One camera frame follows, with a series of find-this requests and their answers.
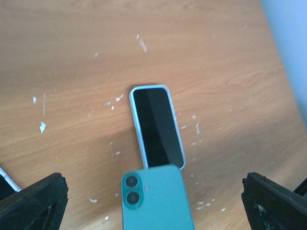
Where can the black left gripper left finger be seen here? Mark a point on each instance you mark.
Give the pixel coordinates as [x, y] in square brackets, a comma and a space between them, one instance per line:
[40, 206]

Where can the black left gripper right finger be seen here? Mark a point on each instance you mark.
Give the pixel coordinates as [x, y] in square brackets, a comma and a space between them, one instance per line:
[270, 206]

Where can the black phone face up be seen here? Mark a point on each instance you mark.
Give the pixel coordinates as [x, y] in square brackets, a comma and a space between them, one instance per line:
[5, 189]

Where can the teal green phone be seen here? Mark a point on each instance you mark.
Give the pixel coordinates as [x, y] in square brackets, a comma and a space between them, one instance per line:
[155, 199]

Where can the black screen phone blue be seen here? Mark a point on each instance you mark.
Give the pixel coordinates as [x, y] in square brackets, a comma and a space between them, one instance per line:
[157, 127]

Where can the purple phone case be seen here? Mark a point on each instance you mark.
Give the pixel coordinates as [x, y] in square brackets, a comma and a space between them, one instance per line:
[9, 181]

